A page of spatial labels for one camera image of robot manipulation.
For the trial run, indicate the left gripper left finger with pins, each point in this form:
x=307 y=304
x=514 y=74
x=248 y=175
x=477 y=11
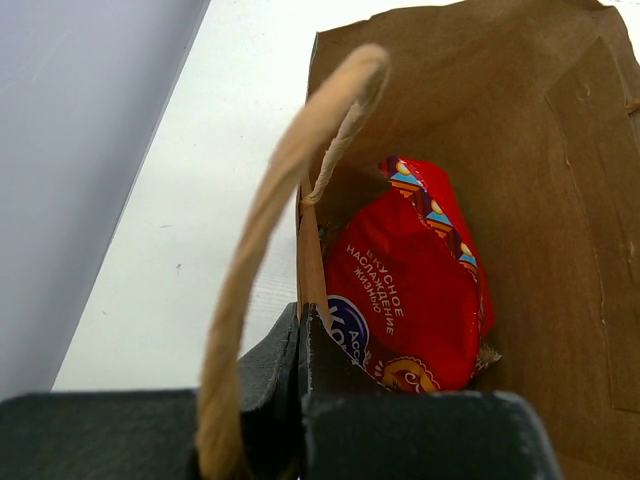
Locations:
x=150 y=434

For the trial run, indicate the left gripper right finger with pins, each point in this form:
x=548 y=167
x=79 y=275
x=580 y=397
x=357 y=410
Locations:
x=355 y=429

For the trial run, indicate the large red candy bag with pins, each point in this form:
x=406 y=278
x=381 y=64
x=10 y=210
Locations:
x=408 y=299

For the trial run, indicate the green paper bag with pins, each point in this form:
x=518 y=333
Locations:
x=531 y=108

